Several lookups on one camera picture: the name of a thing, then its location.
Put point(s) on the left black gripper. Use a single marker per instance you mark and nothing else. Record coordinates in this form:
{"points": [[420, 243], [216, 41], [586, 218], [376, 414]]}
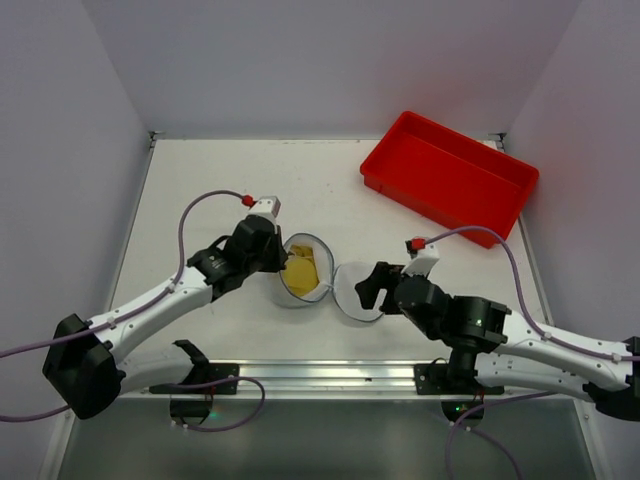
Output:
{"points": [[275, 250]]}

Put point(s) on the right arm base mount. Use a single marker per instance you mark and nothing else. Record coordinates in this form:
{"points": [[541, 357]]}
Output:
{"points": [[457, 396]]}

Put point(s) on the beige bra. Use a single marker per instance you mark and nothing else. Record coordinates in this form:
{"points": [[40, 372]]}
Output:
{"points": [[300, 275]]}

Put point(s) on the aluminium front rail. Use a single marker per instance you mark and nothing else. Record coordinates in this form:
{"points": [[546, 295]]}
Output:
{"points": [[382, 377]]}

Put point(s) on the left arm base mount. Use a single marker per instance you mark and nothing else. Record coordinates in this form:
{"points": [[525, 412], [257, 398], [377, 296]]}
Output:
{"points": [[194, 406]]}

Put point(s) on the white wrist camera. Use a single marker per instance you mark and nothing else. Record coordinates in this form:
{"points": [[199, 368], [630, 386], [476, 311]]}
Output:
{"points": [[423, 257], [267, 207]]}

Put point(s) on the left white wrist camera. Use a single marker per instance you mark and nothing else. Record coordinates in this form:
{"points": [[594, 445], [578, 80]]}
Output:
{"points": [[267, 207]]}

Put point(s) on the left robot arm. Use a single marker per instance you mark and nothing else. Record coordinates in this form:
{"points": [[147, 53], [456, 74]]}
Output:
{"points": [[93, 362]]}

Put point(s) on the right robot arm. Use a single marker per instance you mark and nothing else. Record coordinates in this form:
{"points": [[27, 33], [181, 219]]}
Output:
{"points": [[493, 347]]}

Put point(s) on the red plastic bin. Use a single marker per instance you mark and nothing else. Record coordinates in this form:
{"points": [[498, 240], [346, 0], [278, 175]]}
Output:
{"points": [[449, 178]]}

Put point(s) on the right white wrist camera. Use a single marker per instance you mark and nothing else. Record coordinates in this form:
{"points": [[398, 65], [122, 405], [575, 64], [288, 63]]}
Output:
{"points": [[423, 257]]}

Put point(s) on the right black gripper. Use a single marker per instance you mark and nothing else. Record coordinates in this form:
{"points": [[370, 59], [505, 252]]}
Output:
{"points": [[388, 288]]}

